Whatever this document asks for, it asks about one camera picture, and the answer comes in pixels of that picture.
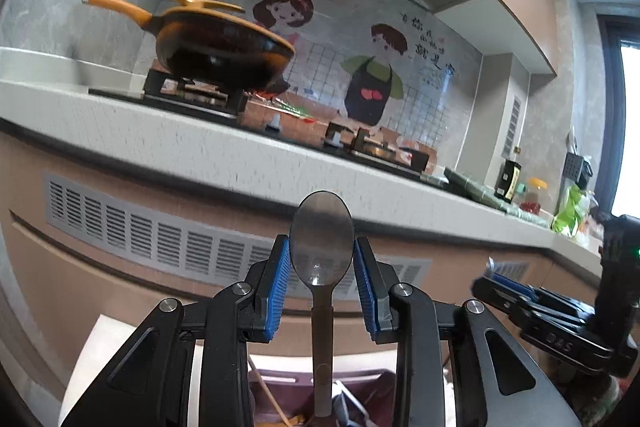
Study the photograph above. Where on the blue translucent utensil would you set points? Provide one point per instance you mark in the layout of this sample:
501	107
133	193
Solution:
350	404

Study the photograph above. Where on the jar with yellow lid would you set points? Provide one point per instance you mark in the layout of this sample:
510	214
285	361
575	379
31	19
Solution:
534	197

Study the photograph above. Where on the large metal spoon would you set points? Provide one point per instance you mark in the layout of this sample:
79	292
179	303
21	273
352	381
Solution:
321	242

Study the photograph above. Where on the gas stove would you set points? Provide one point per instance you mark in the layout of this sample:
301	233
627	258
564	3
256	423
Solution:
200	99

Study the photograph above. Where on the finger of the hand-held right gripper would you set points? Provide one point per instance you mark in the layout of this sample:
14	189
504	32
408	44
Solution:
550	303
500	299

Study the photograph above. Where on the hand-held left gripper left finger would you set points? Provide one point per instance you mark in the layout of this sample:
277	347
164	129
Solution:
277	292

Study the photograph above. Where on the small grey vent grille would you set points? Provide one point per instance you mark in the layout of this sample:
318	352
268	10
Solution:
515	269

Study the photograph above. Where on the window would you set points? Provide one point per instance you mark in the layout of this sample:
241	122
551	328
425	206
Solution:
631	122

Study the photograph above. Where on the green plastic bag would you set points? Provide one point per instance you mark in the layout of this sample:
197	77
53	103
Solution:
570	212

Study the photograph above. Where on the white fringed cloth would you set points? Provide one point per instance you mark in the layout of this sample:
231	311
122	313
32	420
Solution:
100	347

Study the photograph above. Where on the dark green wrapped bundles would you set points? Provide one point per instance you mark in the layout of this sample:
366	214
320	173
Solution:
470	187

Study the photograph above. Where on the cartoon wall poster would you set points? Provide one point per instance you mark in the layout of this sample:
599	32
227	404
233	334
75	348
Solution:
330	57

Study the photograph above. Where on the purple utensil box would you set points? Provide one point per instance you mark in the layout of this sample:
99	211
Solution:
295	382

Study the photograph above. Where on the person's right forearm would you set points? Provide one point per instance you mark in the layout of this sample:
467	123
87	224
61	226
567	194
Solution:
595	397

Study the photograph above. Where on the grey stone kitchen counter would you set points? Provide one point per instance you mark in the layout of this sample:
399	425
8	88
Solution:
175	137

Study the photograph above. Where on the large grey vent grille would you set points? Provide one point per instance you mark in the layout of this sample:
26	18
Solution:
150	237

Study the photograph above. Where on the dark sauce bottle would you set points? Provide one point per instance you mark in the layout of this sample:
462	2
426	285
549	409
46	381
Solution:
509	179

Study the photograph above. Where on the wooden spoon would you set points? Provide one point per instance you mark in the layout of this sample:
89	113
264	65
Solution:
272	399

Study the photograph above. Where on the black knife holder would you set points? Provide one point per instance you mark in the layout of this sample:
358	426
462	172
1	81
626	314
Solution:
577	164

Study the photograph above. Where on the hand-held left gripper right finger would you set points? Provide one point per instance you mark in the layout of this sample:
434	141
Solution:
367	297

